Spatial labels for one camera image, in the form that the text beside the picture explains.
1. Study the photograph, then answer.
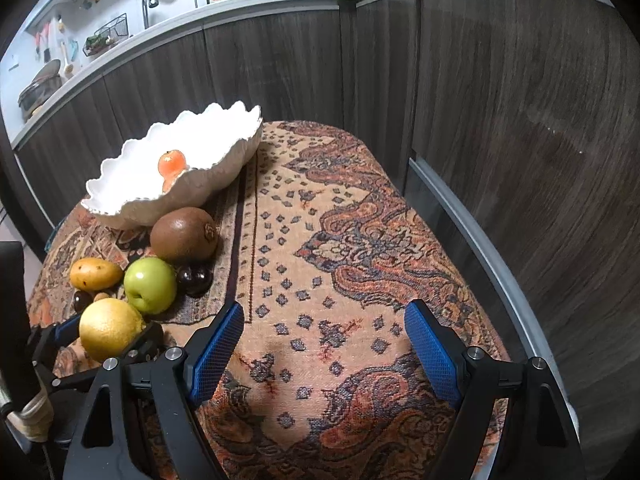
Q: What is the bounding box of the person's left hand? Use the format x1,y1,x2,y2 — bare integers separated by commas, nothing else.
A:
7,394,55,442

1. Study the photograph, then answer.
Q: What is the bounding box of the yellow mango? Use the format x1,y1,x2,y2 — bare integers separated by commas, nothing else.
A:
69,257,124,292

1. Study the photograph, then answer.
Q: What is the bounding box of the patterned tablecloth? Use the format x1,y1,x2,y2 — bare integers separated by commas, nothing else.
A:
25,120,511,480

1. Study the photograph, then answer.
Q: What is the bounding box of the metal pot with lid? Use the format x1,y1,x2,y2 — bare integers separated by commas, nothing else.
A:
18,59,63,121

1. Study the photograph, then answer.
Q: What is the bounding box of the green apple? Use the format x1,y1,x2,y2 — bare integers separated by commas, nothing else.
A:
123,257,178,315

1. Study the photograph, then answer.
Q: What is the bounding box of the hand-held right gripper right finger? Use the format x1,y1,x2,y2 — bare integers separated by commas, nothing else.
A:
404,300,586,480

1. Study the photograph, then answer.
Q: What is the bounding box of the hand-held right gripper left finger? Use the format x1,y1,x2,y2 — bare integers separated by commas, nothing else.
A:
65,301,246,480

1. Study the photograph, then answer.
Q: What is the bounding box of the white dish brush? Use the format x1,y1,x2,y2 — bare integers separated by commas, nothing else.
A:
59,40,76,80

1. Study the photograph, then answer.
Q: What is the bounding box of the dark wood kitchen cabinet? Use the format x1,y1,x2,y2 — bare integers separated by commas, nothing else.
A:
10,0,640,411

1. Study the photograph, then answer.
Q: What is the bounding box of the grey metal rail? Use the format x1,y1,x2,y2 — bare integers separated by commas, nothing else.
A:
407,156,583,426

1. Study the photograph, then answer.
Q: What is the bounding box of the white scalloped bowl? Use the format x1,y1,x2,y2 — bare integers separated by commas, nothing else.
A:
81,101,264,230

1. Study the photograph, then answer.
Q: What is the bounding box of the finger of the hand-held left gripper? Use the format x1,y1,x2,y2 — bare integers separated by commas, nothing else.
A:
47,322,165,393
29,317,83,368

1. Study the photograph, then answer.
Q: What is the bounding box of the yellow lemon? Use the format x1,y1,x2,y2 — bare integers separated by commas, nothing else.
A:
79,298,147,363

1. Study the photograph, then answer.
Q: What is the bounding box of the brown kiwi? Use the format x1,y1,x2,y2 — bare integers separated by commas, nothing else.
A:
150,206,221,262

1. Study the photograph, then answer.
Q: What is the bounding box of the black wire basket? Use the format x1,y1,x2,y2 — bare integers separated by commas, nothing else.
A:
82,12,130,58

